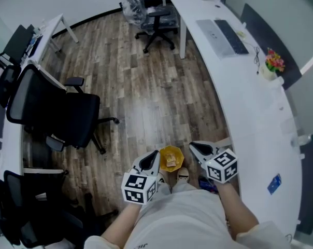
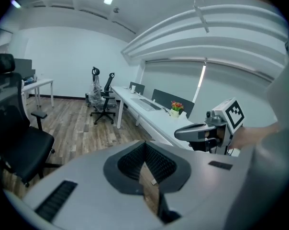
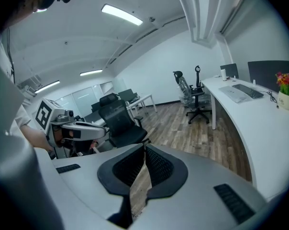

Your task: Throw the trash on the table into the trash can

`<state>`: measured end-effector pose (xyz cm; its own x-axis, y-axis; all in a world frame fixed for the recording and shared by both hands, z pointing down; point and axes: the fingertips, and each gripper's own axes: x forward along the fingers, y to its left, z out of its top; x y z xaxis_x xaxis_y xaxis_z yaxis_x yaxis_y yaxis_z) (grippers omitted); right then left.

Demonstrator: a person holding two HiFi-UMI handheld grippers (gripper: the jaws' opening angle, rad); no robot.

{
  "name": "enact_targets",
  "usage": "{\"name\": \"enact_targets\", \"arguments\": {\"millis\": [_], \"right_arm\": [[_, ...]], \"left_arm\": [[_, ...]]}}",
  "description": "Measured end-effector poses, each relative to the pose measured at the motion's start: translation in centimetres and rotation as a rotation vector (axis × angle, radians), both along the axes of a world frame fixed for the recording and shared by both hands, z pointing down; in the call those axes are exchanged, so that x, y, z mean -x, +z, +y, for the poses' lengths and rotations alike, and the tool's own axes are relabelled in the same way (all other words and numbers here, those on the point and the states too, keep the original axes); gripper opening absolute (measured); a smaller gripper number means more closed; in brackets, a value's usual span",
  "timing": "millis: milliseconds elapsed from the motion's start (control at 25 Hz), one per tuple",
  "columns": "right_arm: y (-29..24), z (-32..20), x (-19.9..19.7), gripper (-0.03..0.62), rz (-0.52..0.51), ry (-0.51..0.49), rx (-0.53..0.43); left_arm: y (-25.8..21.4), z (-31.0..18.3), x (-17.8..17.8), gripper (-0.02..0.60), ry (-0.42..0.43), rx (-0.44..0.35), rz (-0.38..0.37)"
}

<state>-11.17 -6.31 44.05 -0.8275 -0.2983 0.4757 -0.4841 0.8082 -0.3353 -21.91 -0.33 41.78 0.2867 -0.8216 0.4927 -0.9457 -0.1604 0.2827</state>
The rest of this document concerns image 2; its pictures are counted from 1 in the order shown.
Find dark grey desk divider panel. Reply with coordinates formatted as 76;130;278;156
14;58;33;80
151;89;195;119
129;81;145;95

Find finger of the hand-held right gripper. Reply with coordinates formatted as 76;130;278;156
174;123;217;141

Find potted artificial flowers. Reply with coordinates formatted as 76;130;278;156
170;101;184;117

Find plastic-wrapped office chair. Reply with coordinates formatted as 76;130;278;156
86;66;104;107

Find person's right forearm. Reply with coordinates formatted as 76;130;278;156
230;123;281;150

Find person's white shirt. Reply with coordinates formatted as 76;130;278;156
265;39;289;134

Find person's right hand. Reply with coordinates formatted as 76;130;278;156
205;127;228;141

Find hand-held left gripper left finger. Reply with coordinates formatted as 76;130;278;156
22;140;164;230

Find black mesh office chair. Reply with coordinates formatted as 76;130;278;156
89;72;117;126
0;53;63;188

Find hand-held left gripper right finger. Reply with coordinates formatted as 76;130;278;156
145;140;253;225

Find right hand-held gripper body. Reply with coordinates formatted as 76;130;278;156
189;97;245;155

